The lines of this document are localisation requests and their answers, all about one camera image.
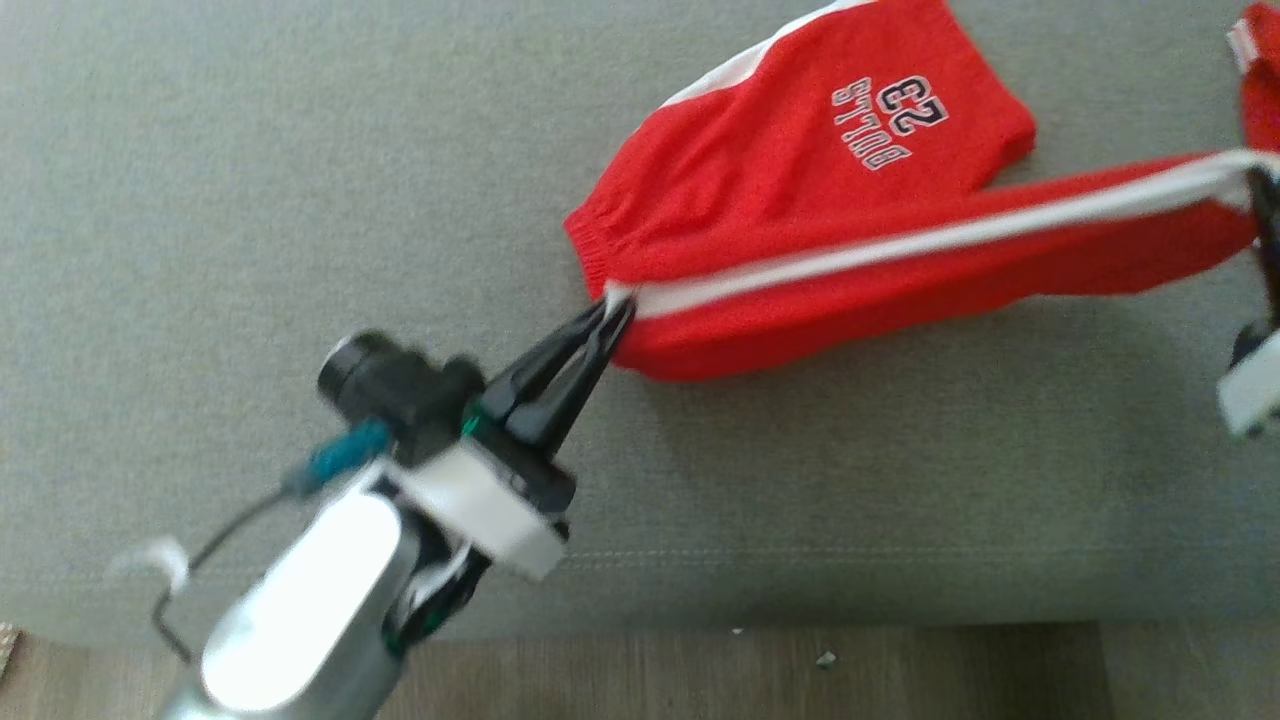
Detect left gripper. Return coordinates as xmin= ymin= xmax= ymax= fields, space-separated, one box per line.
xmin=385 ymin=298 xmax=636 ymax=583

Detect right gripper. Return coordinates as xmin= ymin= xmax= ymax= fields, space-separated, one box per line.
xmin=1218 ymin=170 xmax=1280 ymax=439

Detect red white sports jersey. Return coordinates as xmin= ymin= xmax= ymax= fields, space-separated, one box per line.
xmin=1228 ymin=0 xmax=1280 ymax=151

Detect red white sports shorts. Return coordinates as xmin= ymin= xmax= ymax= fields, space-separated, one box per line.
xmin=563 ymin=0 xmax=1280 ymax=384

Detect grey sofa with yellow backrest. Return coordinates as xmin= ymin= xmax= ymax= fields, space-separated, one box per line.
xmin=0 ymin=0 xmax=1280 ymax=646

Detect teal cable connector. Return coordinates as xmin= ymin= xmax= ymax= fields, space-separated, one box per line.
xmin=283 ymin=420 xmax=393 ymax=498

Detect white cable tie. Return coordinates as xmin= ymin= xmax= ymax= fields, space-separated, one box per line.
xmin=108 ymin=537 xmax=191 ymax=598

